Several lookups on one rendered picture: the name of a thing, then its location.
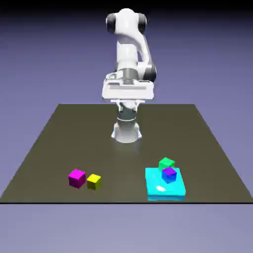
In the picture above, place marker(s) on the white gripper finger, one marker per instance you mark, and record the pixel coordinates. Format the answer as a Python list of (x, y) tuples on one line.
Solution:
[(136, 106), (120, 107)]

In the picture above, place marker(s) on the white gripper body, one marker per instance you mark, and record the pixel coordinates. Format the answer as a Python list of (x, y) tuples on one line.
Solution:
[(127, 92)]

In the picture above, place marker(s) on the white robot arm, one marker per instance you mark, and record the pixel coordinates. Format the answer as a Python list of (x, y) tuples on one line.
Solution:
[(126, 41)]

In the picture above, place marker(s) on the small green cube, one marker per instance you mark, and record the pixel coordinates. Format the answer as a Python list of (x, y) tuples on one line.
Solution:
[(166, 162)]

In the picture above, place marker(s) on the small blue cube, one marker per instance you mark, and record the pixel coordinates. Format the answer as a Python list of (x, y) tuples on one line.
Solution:
[(169, 175)]

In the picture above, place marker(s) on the small yellow cube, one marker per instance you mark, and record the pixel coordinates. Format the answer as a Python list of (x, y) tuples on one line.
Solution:
[(94, 181)]

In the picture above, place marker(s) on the small magenta cube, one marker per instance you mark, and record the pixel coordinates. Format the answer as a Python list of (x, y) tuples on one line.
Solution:
[(76, 178)]

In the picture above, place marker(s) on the large cyan box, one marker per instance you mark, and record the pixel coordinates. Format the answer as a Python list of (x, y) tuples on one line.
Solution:
[(164, 189)]

